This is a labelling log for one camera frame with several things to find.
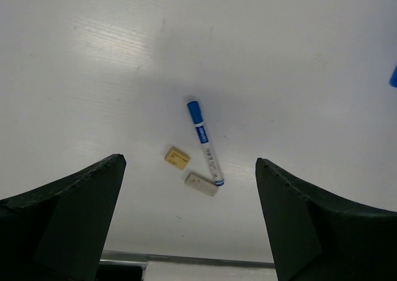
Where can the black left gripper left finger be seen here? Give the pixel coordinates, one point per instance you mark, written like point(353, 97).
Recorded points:
point(58, 231)

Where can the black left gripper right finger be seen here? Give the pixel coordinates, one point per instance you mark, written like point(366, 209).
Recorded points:
point(317, 235)

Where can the yellow eraser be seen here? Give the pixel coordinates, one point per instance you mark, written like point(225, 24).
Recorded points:
point(177, 158)

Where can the blue whiteboard marker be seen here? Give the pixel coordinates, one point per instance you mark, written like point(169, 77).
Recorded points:
point(199, 124)

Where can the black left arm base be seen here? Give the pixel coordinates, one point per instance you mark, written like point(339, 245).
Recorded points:
point(107, 272)

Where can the grey white eraser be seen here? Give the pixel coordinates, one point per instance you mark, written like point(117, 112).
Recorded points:
point(201, 184)

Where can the blue plastic sorting bin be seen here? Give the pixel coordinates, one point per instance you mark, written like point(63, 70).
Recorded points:
point(393, 79)

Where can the aluminium table edge rail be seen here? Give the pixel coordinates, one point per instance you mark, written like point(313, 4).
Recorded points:
point(137, 259)

